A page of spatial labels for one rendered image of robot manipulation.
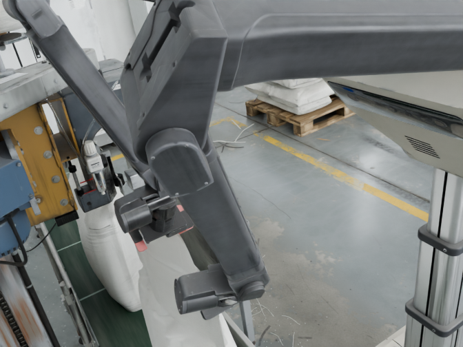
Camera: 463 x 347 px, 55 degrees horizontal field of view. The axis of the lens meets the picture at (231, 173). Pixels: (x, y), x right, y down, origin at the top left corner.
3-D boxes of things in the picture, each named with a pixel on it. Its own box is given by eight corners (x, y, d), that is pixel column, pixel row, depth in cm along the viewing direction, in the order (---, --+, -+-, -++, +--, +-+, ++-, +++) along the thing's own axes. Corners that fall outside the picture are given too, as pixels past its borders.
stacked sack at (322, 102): (334, 104, 402) (334, 92, 396) (296, 119, 384) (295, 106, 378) (289, 89, 453) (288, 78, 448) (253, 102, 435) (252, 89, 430)
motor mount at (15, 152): (48, 213, 97) (23, 146, 89) (17, 225, 94) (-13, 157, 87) (27, 169, 119) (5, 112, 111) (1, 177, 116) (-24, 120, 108)
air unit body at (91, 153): (116, 193, 120) (100, 140, 112) (98, 199, 118) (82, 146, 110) (110, 186, 123) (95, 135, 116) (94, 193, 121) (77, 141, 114)
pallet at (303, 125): (393, 98, 437) (393, 84, 430) (301, 137, 384) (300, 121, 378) (332, 82, 500) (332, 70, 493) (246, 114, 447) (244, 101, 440)
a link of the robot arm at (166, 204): (182, 200, 92) (169, 179, 94) (152, 213, 89) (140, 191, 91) (180, 216, 98) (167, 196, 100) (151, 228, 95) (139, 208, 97)
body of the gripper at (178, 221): (134, 222, 102) (134, 206, 96) (173, 206, 106) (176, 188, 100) (147, 246, 99) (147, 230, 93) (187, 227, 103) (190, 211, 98)
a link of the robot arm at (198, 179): (203, 132, 32) (172, 38, 38) (129, 160, 32) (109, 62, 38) (276, 297, 68) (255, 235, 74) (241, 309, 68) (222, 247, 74)
